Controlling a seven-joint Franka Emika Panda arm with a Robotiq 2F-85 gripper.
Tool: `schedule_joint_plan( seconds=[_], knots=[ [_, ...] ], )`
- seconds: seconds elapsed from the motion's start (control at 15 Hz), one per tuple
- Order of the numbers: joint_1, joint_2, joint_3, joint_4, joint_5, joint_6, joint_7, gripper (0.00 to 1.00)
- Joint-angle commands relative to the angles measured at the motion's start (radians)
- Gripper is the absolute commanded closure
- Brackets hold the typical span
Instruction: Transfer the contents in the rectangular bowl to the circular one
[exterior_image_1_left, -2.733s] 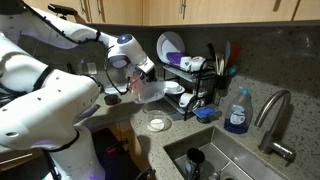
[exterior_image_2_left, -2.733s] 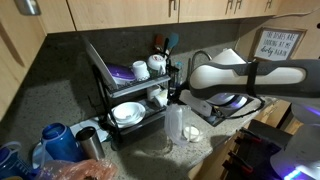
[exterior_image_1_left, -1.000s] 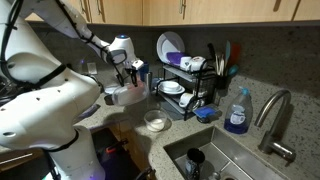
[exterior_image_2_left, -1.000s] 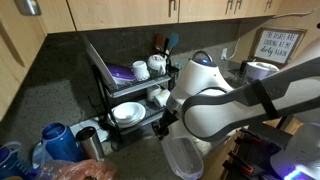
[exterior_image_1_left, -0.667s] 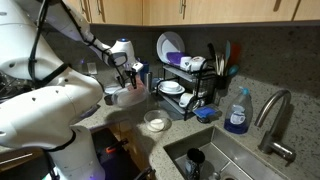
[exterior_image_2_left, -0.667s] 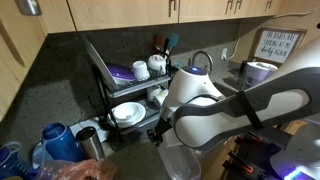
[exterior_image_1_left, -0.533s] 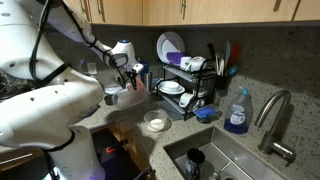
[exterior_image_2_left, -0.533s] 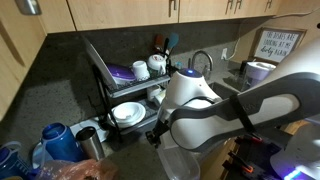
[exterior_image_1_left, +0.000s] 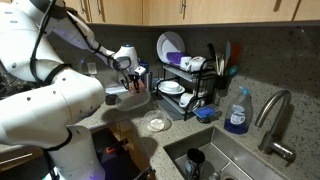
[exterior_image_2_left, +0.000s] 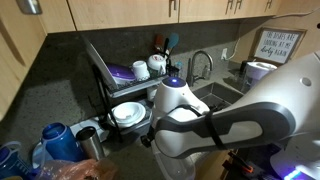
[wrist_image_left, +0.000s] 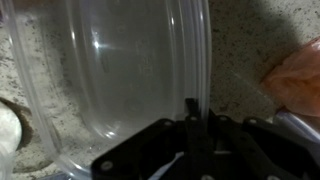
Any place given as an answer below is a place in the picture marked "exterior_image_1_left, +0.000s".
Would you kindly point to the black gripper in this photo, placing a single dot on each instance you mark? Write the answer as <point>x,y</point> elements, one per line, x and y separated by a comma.
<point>134,78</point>

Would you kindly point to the clear rectangular plastic container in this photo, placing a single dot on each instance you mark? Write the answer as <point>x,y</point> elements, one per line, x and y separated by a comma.
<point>133,101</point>

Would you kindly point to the white rice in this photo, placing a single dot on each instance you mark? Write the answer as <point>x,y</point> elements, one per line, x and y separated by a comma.
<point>156,125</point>

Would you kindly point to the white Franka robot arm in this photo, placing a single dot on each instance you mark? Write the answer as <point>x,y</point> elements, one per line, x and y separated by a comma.
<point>50,110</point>

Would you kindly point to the white bowl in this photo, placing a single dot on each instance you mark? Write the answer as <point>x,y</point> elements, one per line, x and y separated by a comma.
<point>170,85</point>

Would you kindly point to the purple bowl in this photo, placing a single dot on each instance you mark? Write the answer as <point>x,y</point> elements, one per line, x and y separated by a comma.
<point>174,58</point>

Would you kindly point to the red plastic bag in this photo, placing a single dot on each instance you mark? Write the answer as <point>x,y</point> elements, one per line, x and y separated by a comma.
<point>142,86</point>

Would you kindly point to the white cutting board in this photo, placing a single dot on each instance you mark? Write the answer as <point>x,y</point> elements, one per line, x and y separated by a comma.
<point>115,89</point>

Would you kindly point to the stainless steel tumbler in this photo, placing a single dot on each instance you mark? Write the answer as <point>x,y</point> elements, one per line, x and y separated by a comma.
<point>149,81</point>

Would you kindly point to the dark drip mat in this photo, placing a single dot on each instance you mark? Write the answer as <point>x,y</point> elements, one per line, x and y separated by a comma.
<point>173,112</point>

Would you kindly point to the black two-tier dish rack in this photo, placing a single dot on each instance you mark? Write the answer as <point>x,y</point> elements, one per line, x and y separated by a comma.
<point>180,74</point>

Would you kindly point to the wooden base cabinet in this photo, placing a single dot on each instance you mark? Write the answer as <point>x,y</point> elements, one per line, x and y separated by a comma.
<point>133,140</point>

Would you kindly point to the large white plate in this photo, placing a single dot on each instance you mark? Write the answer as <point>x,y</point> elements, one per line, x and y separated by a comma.
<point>170,41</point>

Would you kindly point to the printed white mug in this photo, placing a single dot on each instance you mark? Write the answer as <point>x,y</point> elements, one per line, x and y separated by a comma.
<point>196,62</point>

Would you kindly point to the blue sponge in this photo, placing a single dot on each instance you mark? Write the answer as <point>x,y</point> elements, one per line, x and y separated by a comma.
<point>200,119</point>
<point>206,112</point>

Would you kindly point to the black robot stand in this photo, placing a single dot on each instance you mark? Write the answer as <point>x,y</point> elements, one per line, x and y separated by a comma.
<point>113,160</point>

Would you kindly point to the black spatula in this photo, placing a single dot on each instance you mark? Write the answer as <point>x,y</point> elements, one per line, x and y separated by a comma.
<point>211,50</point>

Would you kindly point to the black utensil holder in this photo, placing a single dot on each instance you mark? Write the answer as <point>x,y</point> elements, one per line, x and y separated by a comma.
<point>220,84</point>

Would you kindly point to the wooden spoon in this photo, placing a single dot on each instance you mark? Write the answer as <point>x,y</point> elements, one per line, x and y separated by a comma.
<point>219,65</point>

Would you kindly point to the black mug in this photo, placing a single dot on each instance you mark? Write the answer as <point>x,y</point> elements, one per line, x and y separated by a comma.
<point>194,163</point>

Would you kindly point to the teal spatula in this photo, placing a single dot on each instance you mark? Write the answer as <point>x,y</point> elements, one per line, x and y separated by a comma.
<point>227,50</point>

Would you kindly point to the blue utensil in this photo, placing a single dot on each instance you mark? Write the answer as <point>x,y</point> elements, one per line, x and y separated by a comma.
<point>233,70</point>

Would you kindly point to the red spatula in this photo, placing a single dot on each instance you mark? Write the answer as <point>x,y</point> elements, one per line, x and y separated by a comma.
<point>235,53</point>

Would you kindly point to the blue dish soap bottle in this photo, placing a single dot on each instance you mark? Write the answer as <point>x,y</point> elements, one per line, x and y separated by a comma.
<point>237,116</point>

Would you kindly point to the stainless steel sink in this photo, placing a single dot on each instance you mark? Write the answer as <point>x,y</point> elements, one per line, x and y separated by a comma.
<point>233,146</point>

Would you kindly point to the metal spoon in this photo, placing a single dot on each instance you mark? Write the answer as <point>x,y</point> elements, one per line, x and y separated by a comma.
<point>216,174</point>

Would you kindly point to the steel kitchen faucet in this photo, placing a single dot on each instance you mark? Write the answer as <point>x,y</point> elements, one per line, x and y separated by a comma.
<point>271,144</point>

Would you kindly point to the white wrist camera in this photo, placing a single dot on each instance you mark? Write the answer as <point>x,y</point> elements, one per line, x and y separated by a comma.
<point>140,70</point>

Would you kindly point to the white wall outlet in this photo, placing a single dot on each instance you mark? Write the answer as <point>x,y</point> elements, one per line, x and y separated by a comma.
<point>92,68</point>

